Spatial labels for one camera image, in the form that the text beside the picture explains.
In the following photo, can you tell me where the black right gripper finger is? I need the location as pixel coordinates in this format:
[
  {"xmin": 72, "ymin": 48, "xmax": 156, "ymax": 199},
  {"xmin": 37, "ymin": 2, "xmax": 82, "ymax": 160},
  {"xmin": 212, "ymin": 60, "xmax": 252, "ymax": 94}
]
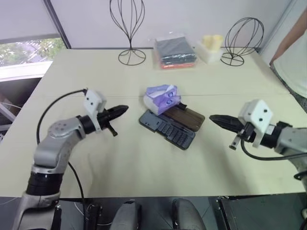
[
  {"xmin": 210, "ymin": 117, "xmax": 241, "ymax": 132},
  {"xmin": 209, "ymin": 114, "xmax": 243, "ymax": 126}
]

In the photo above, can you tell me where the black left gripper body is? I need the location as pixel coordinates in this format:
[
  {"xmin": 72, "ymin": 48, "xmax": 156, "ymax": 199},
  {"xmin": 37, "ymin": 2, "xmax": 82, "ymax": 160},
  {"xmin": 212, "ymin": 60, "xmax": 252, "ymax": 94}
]
[{"xmin": 96, "ymin": 109, "xmax": 118, "ymax": 138}]

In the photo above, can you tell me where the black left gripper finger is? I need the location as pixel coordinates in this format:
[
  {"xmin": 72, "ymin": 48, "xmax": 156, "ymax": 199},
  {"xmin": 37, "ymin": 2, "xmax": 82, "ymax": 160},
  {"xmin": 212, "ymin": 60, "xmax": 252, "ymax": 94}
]
[
  {"xmin": 107, "ymin": 109, "xmax": 128, "ymax": 119},
  {"xmin": 106, "ymin": 104, "xmax": 129, "ymax": 114}
]

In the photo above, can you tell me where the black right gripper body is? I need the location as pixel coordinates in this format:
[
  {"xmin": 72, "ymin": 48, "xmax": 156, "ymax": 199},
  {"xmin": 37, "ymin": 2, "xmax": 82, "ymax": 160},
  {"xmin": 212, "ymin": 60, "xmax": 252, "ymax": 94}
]
[{"xmin": 229, "ymin": 121, "xmax": 255, "ymax": 150}]

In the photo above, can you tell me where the screwdriver bit case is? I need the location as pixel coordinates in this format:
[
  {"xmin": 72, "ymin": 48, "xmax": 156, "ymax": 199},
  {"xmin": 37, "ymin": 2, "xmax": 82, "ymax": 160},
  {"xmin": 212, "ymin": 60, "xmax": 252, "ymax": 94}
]
[{"xmin": 138, "ymin": 102, "xmax": 206, "ymax": 151}]

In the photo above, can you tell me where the purple white tissue pack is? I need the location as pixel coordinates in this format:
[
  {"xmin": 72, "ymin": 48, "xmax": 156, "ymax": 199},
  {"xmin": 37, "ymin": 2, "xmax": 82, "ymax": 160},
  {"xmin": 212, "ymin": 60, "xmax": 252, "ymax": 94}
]
[{"xmin": 143, "ymin": 84, "xmax": 182, "ymax": 116}]

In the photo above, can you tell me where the white plastic box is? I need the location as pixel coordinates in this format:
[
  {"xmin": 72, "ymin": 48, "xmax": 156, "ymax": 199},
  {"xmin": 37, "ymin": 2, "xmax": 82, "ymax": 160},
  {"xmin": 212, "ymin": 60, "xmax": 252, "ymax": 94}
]
[{"xmin": 196, "ymin": 40, "xmax": 223, "ymax": 64}]

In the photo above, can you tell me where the pale yellow cup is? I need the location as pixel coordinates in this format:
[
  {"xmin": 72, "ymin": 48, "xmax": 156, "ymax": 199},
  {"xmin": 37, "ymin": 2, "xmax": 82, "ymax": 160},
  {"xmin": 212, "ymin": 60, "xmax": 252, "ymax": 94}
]
[
  {"xmin": 201, "ymin": 35, "xmax": 214, "ymax": 51},
  {"xmin": 212, "ymin": 34, "xmax": 224, "ymax": 50}
]

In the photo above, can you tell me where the clear bag of folded clothes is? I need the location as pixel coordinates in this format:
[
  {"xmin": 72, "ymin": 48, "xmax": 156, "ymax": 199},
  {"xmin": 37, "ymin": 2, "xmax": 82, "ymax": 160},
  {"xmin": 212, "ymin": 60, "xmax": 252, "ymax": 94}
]
[{"xmin": 153, "ymin": 32, "xmax": 200, "ymax": 70}]

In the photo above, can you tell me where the black equipment case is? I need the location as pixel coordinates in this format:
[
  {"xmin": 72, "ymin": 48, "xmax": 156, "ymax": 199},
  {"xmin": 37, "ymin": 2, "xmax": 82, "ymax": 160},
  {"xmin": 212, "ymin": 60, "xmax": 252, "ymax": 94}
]
[{"xmin": 216, "ymin": 191, "xmax": 307, "ymax": 230}]

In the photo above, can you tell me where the person in white shirt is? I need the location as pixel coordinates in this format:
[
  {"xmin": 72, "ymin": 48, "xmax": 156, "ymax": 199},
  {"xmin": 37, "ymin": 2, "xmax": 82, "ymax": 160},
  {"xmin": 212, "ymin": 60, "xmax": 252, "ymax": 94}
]
[{"xmin": 269, "ymin": 0, "xmax": 307, "ymax": 113}]

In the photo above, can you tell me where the dark rounded shape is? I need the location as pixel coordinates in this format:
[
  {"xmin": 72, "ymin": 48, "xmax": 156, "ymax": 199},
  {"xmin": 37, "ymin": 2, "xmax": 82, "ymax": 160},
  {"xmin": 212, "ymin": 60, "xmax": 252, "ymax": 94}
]
[
  {"xmin": 171, "ymin": 197, "xmax": 207, "ymax": 230},
  {"xmin": 114, "ymin": 199, "xmax": 142, "ymax": 230}
]

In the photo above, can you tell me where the white roller blind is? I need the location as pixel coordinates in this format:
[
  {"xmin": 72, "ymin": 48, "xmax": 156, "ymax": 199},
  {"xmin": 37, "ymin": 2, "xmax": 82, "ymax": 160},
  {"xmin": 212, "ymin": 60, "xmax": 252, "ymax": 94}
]
[{"xmin": 0, "ymin": 0, "xmax": 61, "ymax": 45}]

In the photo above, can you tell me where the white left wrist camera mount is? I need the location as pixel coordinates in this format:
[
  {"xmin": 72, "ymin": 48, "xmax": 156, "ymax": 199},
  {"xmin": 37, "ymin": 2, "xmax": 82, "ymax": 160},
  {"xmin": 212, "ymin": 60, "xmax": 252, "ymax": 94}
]
[{"xmin": 83, "ymin": 89, "xmax": 107, "ymax": 133}]

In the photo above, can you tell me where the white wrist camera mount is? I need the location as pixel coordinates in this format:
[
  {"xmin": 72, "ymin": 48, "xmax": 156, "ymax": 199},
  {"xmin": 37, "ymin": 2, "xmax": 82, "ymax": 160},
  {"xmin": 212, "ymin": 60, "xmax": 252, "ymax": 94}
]
[
  {"xmin": 83, "ymin": 89, "xmax": 107, "ymax": 133},
  {"xmin": 237, "ymin": 99, "xmax": 274, "ymax": 148}
]

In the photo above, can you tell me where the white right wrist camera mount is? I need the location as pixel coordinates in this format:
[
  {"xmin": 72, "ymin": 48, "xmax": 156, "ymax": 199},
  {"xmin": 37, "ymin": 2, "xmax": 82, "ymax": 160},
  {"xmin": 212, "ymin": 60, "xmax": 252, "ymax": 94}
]
[{"xmin": 237, "ymin": 99, "xmax": 274, "ymax": 148}]

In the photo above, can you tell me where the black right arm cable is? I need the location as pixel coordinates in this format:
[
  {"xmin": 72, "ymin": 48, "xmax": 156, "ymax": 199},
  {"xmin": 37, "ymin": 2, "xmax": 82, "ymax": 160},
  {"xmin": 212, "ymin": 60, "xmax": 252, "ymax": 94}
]
[{"xmin": 240, "ymin": 139, "xmax": 307, "ymax": 161}]

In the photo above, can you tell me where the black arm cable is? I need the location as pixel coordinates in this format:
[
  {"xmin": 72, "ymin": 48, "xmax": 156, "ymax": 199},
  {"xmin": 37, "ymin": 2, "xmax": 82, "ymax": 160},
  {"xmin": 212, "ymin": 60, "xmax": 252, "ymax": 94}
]
[
  {"xmin": 240, "ymin": 139, "xmax": 307, "ymax": 161},
  {"xmin": 35, "ymin": 89, "xmax": 87, "ymax": 216}
]

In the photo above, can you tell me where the short black wire hat stand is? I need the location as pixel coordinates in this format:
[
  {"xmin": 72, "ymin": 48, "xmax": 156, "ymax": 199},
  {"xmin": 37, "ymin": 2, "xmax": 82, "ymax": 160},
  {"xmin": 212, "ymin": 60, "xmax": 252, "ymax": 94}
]
[{"xmin": 220, "ymin": 17, "xmax": 265, "ymax": 67}]

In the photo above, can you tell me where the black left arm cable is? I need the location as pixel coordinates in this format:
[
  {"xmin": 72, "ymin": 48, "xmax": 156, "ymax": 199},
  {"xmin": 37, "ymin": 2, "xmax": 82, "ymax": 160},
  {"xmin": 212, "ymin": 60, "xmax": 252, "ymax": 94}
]
[{"xmin": 35, "ymin": 89, "xmax": 87, "ymax": 216}]

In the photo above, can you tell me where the tall black wire hat stand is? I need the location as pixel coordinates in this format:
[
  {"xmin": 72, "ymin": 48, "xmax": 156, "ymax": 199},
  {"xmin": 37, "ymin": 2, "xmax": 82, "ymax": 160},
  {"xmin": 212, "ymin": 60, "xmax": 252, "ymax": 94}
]
[{"xmin": 109, "ymin": 0, "xmax": 147, "ymax": 66}]

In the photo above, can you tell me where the grey metal frame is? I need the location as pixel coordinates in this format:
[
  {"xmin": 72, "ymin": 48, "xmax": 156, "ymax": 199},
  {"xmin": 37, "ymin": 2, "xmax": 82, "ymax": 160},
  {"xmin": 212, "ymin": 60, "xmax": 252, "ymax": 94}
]
[{"xmin": 0, "ymin": 95, "xmax": 23, "ymax": 127}]

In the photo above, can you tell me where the black bracket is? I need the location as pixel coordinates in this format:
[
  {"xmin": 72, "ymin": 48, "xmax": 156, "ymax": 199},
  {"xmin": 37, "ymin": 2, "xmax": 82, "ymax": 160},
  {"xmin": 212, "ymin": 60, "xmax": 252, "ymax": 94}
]
[{"xmin": 83, "ymin": 203, "xmax": 104, "ymax": 230}]

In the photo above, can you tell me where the dark window frame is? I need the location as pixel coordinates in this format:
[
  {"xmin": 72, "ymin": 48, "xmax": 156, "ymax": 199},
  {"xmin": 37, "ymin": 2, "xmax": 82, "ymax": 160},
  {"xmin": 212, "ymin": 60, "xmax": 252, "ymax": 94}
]
[{"xmin": 42, "ymin": 0, "xmax": 72, "ymax": 49}]

